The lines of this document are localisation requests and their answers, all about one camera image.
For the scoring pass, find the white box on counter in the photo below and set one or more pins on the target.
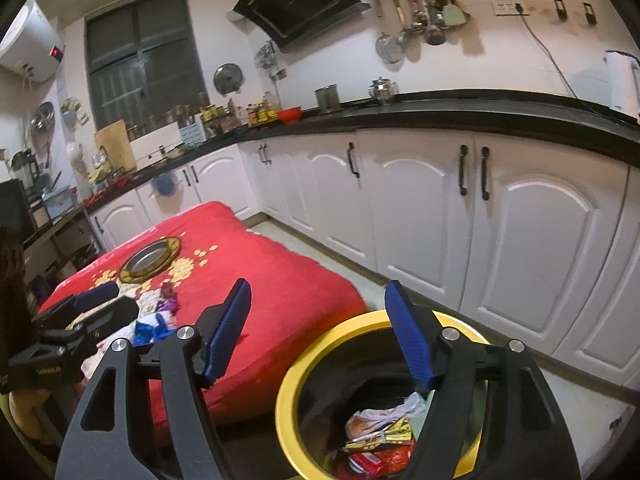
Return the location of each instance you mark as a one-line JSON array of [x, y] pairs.
[[155, 142]]

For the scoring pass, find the white electric kettle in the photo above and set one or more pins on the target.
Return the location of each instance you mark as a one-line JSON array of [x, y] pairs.
[[622, 85]]

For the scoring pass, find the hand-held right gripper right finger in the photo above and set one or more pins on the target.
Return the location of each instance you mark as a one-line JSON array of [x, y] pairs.
[[412, 340]]

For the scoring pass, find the blue plastic bag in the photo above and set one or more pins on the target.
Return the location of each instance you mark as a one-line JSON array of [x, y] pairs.
[[156, 331]]

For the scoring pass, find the white wall socket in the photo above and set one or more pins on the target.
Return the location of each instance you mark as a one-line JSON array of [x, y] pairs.
[[509, 8]]

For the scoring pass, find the dark kitchen window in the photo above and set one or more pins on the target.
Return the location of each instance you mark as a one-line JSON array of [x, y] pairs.
[[145, 60]]

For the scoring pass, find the black wall hook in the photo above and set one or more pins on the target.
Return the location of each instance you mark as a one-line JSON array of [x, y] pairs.
[[560, 9], [589, 13]]

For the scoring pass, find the blue hanging cloth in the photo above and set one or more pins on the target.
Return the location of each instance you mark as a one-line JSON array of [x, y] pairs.
[[164, 185]]

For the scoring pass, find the yellow snack packet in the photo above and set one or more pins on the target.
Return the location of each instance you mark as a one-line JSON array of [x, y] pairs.
[[385, 437]]

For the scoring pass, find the hanging metal pan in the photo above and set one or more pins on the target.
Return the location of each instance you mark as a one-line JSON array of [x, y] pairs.
[[42, 121]]

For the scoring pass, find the wooden cutting board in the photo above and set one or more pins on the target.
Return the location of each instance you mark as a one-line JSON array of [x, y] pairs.
[[115, 146]]

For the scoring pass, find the white water heater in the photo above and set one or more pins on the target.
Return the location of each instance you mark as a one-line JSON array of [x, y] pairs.
[[30, 40]]

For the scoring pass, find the blue white utensil holder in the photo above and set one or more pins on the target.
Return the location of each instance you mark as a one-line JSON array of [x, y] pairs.
[[191, 134]]

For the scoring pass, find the row of glass jars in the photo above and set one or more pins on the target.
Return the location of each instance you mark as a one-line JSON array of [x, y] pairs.
[[170, 116]]

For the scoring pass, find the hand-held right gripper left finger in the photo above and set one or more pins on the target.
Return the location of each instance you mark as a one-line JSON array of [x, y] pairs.
[[227, 330]]

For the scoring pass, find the yellow rimmed trash bin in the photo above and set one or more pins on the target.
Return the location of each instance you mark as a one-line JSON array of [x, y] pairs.
[[290, 385]]

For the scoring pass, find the purple foil wrapper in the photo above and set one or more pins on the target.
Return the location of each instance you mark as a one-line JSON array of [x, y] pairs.
[[168, 301]]

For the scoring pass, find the metal teapot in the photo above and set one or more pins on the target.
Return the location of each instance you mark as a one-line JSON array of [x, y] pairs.
[[383, 91]]

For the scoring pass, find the red floral blanket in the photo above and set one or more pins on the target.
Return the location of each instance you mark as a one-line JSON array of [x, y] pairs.
[[290, 300]]

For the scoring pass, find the red bowl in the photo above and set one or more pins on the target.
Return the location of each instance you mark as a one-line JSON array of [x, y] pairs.
[[290, 116]]

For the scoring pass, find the gold rimmed metal plate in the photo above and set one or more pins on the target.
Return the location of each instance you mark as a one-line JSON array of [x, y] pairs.
[[149, 260]]

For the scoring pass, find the clear plastic bag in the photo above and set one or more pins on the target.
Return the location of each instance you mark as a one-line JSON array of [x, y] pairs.
[[397, 407]]

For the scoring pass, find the metal canister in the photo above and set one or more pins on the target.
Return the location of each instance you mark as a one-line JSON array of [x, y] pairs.
[[328, 100]]

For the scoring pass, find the black blender jug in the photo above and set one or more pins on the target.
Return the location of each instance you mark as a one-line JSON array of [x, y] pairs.
[[25, 169]]

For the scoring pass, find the black range hood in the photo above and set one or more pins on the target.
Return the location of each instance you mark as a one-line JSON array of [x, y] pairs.
[[300, 5]]

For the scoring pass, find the group of condiment bottles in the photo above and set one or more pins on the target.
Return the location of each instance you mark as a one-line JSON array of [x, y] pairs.
[[263, 110]]

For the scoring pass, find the black microwave oven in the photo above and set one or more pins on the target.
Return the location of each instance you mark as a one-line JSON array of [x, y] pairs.
[[15, 210]]

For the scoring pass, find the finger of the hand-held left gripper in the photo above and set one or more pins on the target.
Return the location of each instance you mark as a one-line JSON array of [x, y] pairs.
[[112, 315], [95, 295]]

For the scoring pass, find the round pot lid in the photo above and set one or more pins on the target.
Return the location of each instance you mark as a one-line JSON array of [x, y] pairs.
[[229, 79]]

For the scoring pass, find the row of hanging utensils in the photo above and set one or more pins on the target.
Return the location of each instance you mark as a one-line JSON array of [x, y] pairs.
[[425, 15]]

